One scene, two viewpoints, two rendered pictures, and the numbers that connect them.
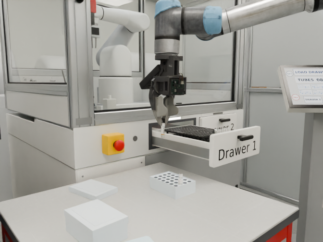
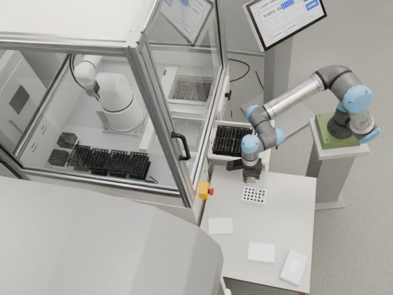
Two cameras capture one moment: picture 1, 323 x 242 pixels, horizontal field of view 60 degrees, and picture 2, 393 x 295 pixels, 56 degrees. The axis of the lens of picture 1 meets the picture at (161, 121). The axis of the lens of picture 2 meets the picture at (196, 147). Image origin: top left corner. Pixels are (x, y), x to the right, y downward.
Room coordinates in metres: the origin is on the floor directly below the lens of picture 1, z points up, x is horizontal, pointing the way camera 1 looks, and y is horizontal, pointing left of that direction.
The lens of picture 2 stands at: (0.18, 0.54, 2.63)
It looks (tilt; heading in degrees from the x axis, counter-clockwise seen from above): 56 degrees down; 335
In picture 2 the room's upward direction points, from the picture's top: 14 degrees counter-clockwise
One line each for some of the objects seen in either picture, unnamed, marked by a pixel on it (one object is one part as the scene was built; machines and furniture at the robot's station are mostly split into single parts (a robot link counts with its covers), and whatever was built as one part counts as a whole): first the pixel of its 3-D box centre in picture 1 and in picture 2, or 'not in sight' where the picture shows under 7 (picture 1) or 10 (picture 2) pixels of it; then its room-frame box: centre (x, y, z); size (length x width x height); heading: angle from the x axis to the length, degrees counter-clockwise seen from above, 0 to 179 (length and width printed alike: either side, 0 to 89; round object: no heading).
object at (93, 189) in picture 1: (93, 189); (220, 226); (0.83, 0.21, 0.77); 0.13 x 0.09 x 0.02; 54
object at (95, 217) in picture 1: (95, 223); (261, 253); (0.59, 0.15, 0.79); 0.13 x 0.09 x 0.05; 44
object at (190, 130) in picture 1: (195, 138); (234, 142); (1.14, -0.14, 0.87); 0.22 x 0.18 x 0.06; 41
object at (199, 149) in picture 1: (193, 139); (233, 142); (1.15, -0.14, 0.86); 0.40 x 0.26 x 0.06; 41
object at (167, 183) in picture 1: (172, 184); (254, 196); (0.85, -0.03, 0.78); 0.12 x 0.08 x 0.04; 40
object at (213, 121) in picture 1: (218, 125); (223, 98); (1.44, -0.30, 0.87); 0.29 x 0.02 x 0.11; 131
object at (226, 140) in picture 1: (236, 144); (269, 146); (0.99, -0.27, 0.87); 0.29 x 0.02 x 0.11; 131
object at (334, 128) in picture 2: not in sight; (342, 122); (0.84, -0.68, 0.87); 0.15 x 0.15 x 0.10
